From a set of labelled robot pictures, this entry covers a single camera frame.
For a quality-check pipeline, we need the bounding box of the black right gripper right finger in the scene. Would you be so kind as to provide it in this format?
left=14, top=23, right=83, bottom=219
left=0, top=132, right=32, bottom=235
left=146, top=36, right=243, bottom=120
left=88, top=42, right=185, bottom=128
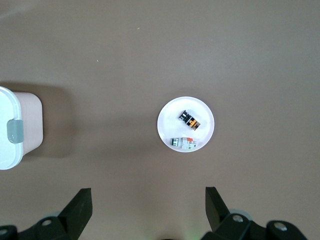
left=202, top=186, right=309, bottom=240

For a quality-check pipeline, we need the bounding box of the pink round plate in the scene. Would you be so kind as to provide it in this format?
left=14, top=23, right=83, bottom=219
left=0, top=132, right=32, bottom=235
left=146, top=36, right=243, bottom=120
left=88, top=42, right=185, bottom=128
left=156, top=96, right=216, bottom=153

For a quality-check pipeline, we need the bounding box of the orange black push-button switch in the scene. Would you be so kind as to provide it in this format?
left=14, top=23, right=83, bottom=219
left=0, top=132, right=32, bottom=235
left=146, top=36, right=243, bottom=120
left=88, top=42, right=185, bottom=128
left=178, top=109, right=202, bottom=131

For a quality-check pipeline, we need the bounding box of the pink box with white lid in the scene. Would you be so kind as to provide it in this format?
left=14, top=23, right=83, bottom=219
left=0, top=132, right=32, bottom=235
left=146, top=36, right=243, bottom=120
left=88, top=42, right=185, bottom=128
left=0, top=86, right=44, bottom=171

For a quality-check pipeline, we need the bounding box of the white green circuit breaker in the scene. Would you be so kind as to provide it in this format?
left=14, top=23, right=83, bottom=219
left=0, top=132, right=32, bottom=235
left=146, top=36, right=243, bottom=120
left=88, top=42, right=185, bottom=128
left=170, top=136, right=198, bottom=152

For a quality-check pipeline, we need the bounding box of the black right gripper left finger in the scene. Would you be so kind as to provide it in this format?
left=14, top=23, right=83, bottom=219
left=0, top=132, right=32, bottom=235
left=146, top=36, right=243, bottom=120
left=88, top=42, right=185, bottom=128
left=0, top=187, right=94, bottom=240

